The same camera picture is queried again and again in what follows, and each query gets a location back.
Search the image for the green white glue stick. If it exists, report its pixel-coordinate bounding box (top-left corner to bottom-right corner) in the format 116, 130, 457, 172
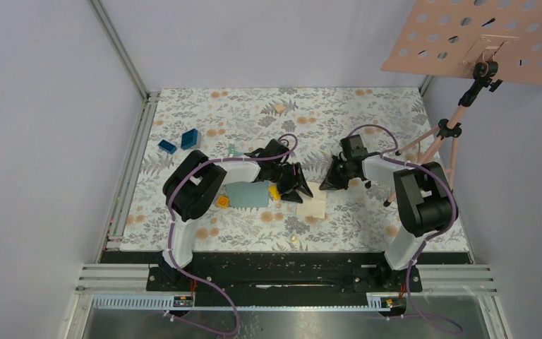
228, 143, 236, 157

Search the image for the small blue lego brick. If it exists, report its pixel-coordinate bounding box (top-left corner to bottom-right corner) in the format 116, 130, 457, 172
157, 140, 177, 155

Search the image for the yellow rectangular block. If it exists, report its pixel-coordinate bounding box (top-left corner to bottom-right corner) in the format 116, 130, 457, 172
268, 185, 281, 201

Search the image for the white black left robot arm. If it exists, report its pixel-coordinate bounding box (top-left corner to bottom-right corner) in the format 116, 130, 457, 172
159, 139, 313, 290

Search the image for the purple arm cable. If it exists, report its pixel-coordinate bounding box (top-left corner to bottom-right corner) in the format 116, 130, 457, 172
163, 133, 299, 338
345, 124, 464, 335

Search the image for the large blue lego brick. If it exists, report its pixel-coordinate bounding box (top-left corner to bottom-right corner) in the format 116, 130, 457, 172
181, 129, 201, 150

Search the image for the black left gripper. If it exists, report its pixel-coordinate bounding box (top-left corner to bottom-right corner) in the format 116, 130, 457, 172
269, 163, 312, 204

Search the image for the white slotted cable duct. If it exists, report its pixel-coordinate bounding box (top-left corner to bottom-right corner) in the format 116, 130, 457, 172
92, 293, 405, 312

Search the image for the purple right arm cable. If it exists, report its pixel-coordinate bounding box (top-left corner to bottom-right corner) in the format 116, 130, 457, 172
345, 124, 464, 335

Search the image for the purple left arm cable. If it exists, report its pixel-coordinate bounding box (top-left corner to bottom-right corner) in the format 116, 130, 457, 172
163, 133, 299, 338

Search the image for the floral patterned table mat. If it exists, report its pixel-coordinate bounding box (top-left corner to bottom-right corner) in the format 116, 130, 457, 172
120, 87, 430, 251

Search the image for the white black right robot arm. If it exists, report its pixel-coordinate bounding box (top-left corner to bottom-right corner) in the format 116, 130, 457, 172
320, 134, 458, 291

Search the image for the tan lined letter paper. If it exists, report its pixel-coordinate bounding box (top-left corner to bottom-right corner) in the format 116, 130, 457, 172
296, 182, 327, 219

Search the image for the aluminium frame post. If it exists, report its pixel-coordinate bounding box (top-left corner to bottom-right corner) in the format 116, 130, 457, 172
88, 0, 152, 102

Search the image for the teal paper envelope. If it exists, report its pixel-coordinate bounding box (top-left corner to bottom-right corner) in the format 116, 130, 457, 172
221, 155, 270, 208

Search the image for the pink music stand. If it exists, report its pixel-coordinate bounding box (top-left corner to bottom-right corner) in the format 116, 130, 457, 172
380, 0, 542, 208

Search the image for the small orange lego brick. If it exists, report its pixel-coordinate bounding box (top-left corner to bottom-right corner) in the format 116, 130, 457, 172
216, 196, 230, 208

